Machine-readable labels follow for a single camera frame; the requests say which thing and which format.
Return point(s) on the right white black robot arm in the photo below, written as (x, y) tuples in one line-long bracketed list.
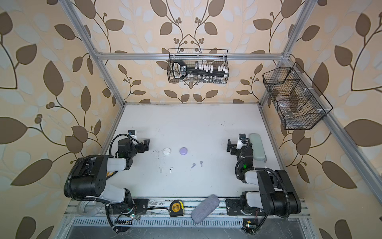
[(275, 195)]

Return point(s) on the aluminium frame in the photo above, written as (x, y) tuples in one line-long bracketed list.
[(315, 67)]

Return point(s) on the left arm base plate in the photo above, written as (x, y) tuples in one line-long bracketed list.
[(140, 206)]

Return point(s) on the yellow black tape measure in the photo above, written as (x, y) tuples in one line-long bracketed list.
[(177, 209)]

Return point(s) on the black wire basket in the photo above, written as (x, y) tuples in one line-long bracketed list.
[(298, 101), (209, 55)]

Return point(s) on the green glasses case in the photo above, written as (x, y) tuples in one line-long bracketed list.
[(257, 147)]

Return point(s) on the right black wire basket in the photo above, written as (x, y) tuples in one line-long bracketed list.
[(298, 101)]

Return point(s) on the white earbud charging case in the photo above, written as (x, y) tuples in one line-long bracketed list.
[(167, 151)]

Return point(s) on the grey fabric glasses case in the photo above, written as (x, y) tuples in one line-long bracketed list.
[(205, 208)]

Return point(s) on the black socket holder rail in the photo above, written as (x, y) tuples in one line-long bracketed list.
[(197, 70)]

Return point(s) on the back black wire basket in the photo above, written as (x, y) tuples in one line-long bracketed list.
[(209, 55)]

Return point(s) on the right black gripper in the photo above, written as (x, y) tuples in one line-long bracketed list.
[(234, 146)]

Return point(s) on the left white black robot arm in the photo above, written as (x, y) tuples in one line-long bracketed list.
[(88, 179)]

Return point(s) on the purple earbud charging case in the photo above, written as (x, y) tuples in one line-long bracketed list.
[(183, 151)]

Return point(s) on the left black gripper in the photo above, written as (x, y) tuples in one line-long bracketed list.
[(143, 146)]

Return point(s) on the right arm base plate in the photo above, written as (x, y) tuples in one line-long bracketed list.
[(235, 208)]

